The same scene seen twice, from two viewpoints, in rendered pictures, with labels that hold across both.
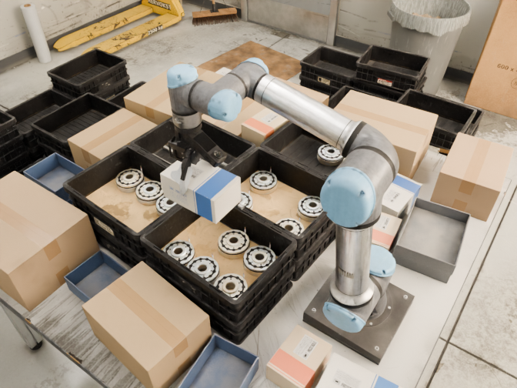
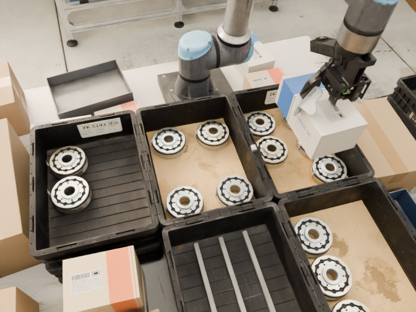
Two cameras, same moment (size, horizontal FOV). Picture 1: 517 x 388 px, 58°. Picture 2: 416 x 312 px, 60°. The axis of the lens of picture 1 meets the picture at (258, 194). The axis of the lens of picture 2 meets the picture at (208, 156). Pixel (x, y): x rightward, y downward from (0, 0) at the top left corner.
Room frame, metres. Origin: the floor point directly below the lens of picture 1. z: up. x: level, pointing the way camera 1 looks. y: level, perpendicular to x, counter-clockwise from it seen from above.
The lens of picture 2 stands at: (1.69, 0.29, 1.74)
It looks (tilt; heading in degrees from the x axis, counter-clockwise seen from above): 54 degrees down; 213
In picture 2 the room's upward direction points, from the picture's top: 4 degrees clockwise
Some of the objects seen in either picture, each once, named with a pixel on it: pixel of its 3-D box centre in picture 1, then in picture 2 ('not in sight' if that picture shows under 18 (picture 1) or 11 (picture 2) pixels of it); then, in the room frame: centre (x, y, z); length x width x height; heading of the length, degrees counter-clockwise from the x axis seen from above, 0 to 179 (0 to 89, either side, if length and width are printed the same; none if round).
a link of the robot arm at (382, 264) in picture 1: (371, 271); (196, 54); (0.85, -0.33, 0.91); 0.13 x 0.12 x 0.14; 146
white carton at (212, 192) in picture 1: (201, 187); (317, 111); (1.02, 0.17, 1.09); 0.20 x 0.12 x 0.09; 55
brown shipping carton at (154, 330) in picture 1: (148, 326); (368, 149); (0.76, 0.32, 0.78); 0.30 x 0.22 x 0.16; 49
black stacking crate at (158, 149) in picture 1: (194, 157); (242, 301); (1.45, 0.25, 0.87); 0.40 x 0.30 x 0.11; 52
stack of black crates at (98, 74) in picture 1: (95, 97); not in sight; (2.71, 1.07, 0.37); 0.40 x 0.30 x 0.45; 145
